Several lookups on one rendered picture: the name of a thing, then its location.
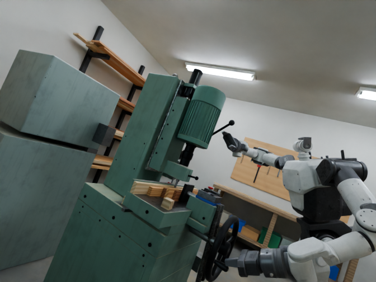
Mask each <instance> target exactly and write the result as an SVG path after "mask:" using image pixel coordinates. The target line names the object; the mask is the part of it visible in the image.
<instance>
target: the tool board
mask: <svg viewBox="0 0 376 282"><path fill-rule="evenodd" d="M244 141H245V142H246V143H248V146H249V148H253V149H258V147H261V148H264V149H267V150H268V152H271V153H273V154H274V155H277V156H285V155H288V154H289V155H292V156H294V158H295V160H299V158H298V153H299V152H296V151H293V150H290V149H286V148H283V147H279V146H276V145H272V144H269V143H265V142H262V141H259V140H255V139H251V138H248V137H245V139H244ZM251 159H252V158H250V157H248V156H245V155H243V154H242V157H238V158H237V160H236V164H235V166H234V169H233V172H232V174H231V178H233V179H235V180H237V181H240V182H243V183H245V184H248V185H250V186H253V187H255V188H258V189H260V190H263V191H266V192H268V193H271V194H273V195H276V196H278V197H280V198H283V199H286V200H289V201H290V196H289V191H288V190H287V189H286V188H285V187H284V185H283V174H282V170H279V169H277V168H275V167H273V166H268V167H266V166H260V165H259V164H255V163H253V161H252V160H251ZM349 217H350V216H349V215H348V216H341V218H340V221H343V222H344V223H348V220H349Z"/></svg>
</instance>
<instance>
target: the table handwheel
mask: <svg viewBox="0 0 376 282"><path fill-rule="evenodd" d="M232 224H233V229H232V234H231V237H230V239H229V240H228V241H226V234H227V232H228V230H229V228H230V227H231V225H232ZM238 230H239V219H238V217H237V216H235V215H233V216H231V217H229V218H228V219H227V220H226V221H225V223H224V224H223V225H222V227H221V229H220V230H219V232H218V234H217V236H216V238H215V237H213V238H212V239H211V240H210V244H211V245H212V247H211V249H210V252H209V255H208V258H207V261H206V265H205V278H206V280H207V281H208V282H213V281H214V280H215V279H216V278H217V277H218V276H219V274H220V273H221V272H222V270H221V269H220V268H219V267H218V266H217V265H216V264H214V261H215V258H216V255H217V252H218V256H217V260H219V261H221V262H223V263H225V259H227V258H229V256H230V254H231V252H232V249H233V246H234V244H235V241H236V238H237V234H238ZM189 232H191V233H192V234H194V235H196V236H197V237H199V238H201V239H202V240H204V241H205V242H206V241H208V233H204V234H203V233H201V232H199V231H198V230H196V229H195V228H193V227H191V226H190V228H189ZM221 258H222V259H221ZM220 259H221V260H220Z"/></svg>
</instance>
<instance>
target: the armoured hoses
mask: <svg viewBox="0 0 376 282"><path fill-rule="evenodd" d="M216 207H217V209H216V212H215V215H214V218H213V221H212V224H211V227H210V231H209V233H208V241H206V245H205V247H204V252H203V256H202V259H201V263H200V266H199V270H198V274H197V276H196V280H195V282H201V281H204V280H205V265H206V261H207V258H208V255H209V252H210V249H211V247H212V245H211V244H210V240H211V239H212V238H213V237H215V238H216V235H217V231H218V228H219V224H220V220H221V217H222V212H223V209H224V205H223V204H217V205H216Z"/></svg>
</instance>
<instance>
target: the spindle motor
mask: <svg viewBox="0 0 376 282"><path fill-rule="evenodd" d="M225 100H226V96H225V94H224V93H223V92H222V91H220V90H219V89H217V88H215V87H212V86H208V85H199V86H197V87H196V89H195V92H194V95H193V97H192V99H191V102H190V105H189V108H188V110H187V112H186V115H185V118H184V120H183V122H182V125H181V128H180V131H179V133H178V135H177V139H179V140H180V141H182V142H184V143H190V144H193V145H195V146H196V147H198V148H201V149H207V148H208V145H209V143H210V140H211V138H212V135H213V132H214V129H215V127H216V124H217V122H218V119H219V116H220V113H221V111H222V108H223V106H224V103H225Z"/></svg>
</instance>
